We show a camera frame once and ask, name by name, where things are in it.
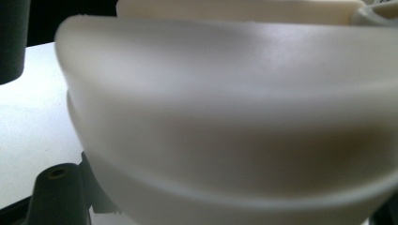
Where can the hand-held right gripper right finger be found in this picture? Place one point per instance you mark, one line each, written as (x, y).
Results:
(386, 214)

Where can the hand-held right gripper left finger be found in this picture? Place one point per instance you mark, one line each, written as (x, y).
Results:
(62, 203)

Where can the white plastic bowl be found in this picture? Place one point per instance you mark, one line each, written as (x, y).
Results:
(237, 118)

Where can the white board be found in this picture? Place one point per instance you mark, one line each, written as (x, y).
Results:
(34, 125)

